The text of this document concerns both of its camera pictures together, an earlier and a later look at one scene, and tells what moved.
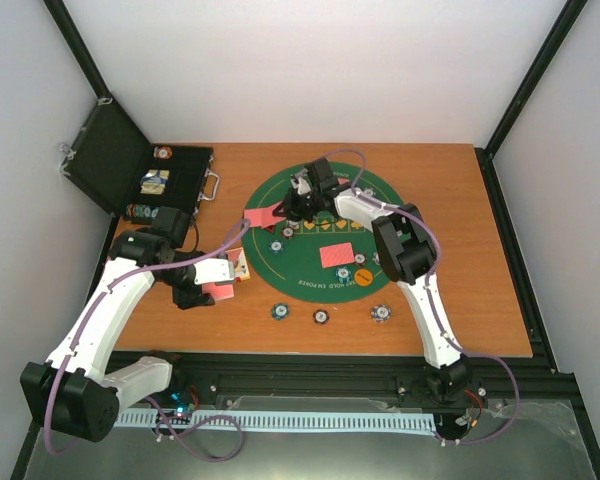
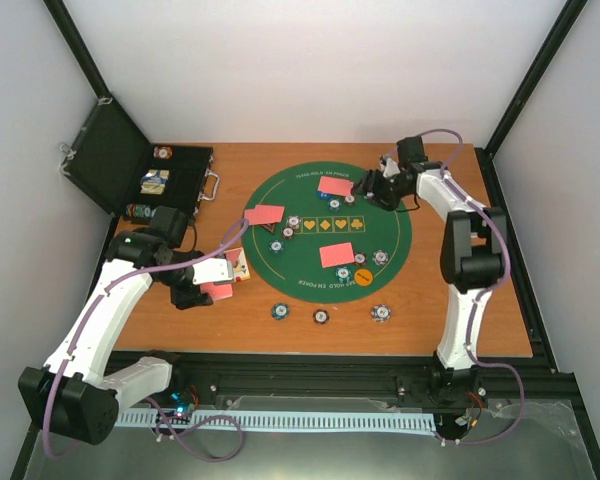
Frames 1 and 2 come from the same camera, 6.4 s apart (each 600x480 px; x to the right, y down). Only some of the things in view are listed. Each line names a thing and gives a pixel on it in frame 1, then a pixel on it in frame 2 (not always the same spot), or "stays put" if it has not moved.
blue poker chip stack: x=279 y=311 stays put
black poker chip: x=321 y=316 stays put
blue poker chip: x=343 y=274 stays put
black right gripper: x=288 y=208 to x=368 y=183
